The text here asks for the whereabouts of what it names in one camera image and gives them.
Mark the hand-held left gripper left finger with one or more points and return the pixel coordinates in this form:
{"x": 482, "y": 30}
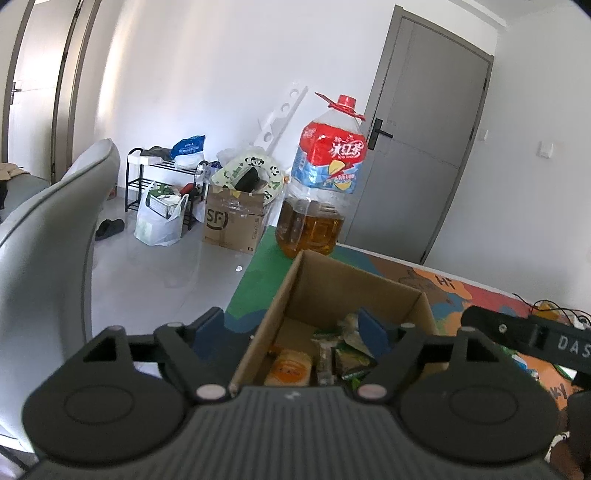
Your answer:
{"x": 210, "y": 331}

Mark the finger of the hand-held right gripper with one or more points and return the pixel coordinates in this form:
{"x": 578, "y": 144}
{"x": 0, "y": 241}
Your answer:
{"x": 496, "y": 328}

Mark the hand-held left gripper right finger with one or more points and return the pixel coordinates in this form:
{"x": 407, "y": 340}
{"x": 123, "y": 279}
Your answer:
{"x": 371, "y": 333}

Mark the green snack packet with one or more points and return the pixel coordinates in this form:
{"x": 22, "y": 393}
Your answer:
{"x": 351, "y": 364}

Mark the small clear brown snack packet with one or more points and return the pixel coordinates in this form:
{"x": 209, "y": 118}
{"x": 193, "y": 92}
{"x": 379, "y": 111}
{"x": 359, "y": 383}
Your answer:
{"x": 324, "y": 362}

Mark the orange cake packet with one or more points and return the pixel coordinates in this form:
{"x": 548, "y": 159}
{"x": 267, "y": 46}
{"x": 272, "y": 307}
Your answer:
{"x": 288, "y": 369}

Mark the colourful cat print table mat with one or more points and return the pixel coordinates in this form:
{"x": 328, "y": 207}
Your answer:
{"x": 258, "y": 286}

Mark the brown cardboard box with logo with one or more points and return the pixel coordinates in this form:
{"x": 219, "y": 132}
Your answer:
{"x": 235, "y": 224}

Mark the white plastic shopping bag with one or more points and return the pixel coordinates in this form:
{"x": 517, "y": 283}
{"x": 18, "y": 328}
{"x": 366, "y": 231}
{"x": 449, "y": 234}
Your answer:
{"x": 159, "y": 221}

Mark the black slippers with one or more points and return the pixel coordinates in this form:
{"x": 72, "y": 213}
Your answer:
{"x": 110, "y": 229}

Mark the large cooking oil bottle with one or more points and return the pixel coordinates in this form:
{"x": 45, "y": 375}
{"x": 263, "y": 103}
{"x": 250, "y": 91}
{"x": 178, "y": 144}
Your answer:
{"x": 318, "y": 184}

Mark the panda print bag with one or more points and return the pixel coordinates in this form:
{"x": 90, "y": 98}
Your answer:
{"x": 240, "y": 173}

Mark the black shoe rack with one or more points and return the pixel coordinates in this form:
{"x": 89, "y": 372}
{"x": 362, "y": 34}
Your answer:
{"x": 134, "y": 184}

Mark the grey chair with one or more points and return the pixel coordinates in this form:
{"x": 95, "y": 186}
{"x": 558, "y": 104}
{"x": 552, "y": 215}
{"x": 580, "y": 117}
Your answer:
{"x": 41, "y": 286}

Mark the blue plastic bag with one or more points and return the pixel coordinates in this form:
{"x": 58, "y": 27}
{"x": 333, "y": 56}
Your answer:
{"x": 188, "y": 151}

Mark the dark cloth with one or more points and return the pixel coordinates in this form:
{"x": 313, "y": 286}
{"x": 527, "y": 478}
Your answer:
{"x": 157, "y": 152}

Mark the white board with holes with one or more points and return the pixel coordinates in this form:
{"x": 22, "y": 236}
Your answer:
{"x": 281, "y": 120}

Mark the grey sofa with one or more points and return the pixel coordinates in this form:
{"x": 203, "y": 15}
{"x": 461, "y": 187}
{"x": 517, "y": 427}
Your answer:
{"x": 23, "y": 194}

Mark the grey framed side door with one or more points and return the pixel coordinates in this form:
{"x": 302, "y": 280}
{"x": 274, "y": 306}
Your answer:
{"x": 18, "y": 69}

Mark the white light switch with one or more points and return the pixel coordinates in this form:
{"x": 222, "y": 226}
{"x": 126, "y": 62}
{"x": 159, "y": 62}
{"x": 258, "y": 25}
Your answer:
{"x": 545, "y": 149}

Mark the grey door frame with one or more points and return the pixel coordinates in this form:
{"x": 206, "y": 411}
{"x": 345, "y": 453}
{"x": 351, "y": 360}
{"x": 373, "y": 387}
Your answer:
{"x": 74, "y": 83}

